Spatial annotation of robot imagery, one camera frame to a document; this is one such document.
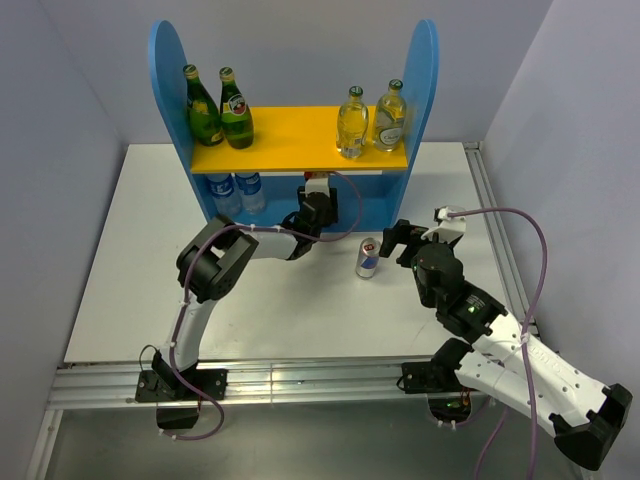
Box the blue silver Red Bull can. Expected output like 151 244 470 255
355 237 381 279

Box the tall green glass bottle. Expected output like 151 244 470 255
183 64 224 146

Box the left blue-label water bottle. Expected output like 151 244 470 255
206 173 242 217

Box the right blue-label water bottle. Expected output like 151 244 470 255
235 172 266 215

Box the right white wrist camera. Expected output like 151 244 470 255
420 205 466 247

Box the green Perrier glass bottle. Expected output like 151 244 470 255
219 67 254 149

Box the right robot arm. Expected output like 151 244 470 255
380 218 633 471

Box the aluminium side rail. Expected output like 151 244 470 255
463 142 529 320

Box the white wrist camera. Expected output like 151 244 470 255
303 172 330 197
420 205 466 247

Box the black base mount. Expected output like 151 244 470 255
135 369 228 431
396 361 472 425

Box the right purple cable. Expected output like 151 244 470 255
449 207 549 480

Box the aluminium front rail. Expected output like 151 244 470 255
46 357 417 410

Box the blue-label water bottle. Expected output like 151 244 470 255
235 172 266 215
206 173 242 217

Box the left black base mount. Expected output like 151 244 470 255
135 369 228 431

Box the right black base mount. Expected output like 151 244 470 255
396 361 472 425

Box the blue and yellow shelf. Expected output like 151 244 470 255
148 19 439 232

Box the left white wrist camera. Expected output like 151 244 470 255
303 172 330 197

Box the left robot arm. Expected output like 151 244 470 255
135 185 338 403

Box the clear bottle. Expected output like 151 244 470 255
373 79 407 152
336 85 369 159

